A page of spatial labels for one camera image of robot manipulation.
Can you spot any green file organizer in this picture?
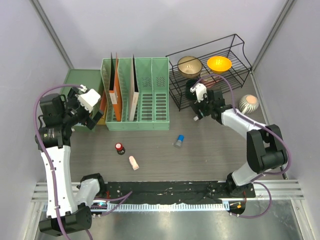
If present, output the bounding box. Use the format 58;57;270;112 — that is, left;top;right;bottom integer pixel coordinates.
100;57;170;131

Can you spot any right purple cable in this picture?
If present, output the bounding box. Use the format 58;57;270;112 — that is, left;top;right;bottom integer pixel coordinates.
194;73;293;219

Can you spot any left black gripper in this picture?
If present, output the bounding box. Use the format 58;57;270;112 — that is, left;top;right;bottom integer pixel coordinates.
61;87;103;130

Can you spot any dark green mug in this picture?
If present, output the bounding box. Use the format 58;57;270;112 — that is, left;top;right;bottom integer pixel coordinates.
185;79;198;101

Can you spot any white cable tray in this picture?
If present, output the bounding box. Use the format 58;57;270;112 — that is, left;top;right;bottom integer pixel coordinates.
42;201;231;213

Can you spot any pink mug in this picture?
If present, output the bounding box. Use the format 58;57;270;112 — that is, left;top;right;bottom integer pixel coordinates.
200;71;221;88

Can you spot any striped ceramic mug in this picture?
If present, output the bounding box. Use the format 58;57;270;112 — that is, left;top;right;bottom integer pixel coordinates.
238;94;260;115

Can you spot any orange folder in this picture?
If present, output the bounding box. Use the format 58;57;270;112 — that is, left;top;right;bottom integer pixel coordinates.
108;53;123;122

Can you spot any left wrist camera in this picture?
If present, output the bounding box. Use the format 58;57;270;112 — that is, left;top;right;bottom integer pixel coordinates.
77;84;101;113

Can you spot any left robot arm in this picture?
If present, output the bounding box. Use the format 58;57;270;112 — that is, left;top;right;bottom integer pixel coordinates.
33;84;107;239

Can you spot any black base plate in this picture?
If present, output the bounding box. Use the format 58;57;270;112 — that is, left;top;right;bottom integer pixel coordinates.
105;181;256;205

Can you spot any red black stamp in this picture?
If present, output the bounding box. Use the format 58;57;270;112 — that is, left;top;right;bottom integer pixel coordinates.
115;142;126;155

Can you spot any white folder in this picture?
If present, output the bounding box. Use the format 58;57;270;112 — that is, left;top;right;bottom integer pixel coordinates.
128;55;139;122

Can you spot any black wire rack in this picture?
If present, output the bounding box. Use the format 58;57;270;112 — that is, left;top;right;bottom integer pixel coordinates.
166;33;252;110

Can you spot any brown glass bowl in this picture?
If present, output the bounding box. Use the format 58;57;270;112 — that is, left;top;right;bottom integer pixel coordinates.
177;56;203;79

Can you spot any drawer box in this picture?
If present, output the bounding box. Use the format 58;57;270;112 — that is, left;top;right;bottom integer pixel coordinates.
60;69;104;133

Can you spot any blue grey bottle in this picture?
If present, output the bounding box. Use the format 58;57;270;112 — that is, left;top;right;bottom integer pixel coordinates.
173;134;184;148

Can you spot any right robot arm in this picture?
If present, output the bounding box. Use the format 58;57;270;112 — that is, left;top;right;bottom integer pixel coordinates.
189;84;289;198

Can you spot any pink eraser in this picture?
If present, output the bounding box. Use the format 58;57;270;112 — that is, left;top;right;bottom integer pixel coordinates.
128;156;139;171

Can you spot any orange bowl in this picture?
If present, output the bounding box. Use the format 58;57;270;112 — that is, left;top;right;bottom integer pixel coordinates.
207;56;232;74

